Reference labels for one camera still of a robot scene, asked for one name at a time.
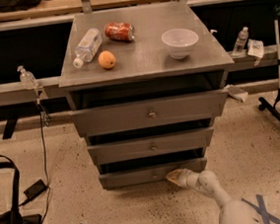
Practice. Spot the white ceramic bowl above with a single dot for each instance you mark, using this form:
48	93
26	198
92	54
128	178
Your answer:
179	42

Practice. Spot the grey middle drawer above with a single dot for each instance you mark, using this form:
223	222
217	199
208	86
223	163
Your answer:
150	146

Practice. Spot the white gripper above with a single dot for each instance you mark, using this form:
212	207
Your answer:
186	180

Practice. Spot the clear plastic water bottle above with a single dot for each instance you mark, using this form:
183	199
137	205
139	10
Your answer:
87	48

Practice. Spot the grey drawer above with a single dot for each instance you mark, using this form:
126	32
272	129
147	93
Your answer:
150	146
149	113
149	169

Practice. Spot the grey top drawer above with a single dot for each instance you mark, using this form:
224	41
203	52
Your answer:
149	113

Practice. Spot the grey wooden drawer cabinet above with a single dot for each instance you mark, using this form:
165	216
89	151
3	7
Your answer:
144	69

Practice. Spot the clear hand sanitizer bottle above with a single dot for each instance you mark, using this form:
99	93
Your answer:
27	78

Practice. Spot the orange fruit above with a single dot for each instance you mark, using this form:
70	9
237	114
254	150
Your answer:
107	60

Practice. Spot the white stand pole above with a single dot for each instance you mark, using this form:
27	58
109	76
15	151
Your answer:
277	46

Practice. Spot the black power adapter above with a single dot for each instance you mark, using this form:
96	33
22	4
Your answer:
35	190

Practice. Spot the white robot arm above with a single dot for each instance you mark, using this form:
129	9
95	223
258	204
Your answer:
232	211

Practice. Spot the white paper packet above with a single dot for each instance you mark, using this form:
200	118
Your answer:
255	48

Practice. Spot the grey bottom drawer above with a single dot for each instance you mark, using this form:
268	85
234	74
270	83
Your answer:
149	169

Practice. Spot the small water bottle on ledge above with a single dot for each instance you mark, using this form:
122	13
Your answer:
240	42

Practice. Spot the red soda can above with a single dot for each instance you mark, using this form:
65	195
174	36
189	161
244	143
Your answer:
120	31

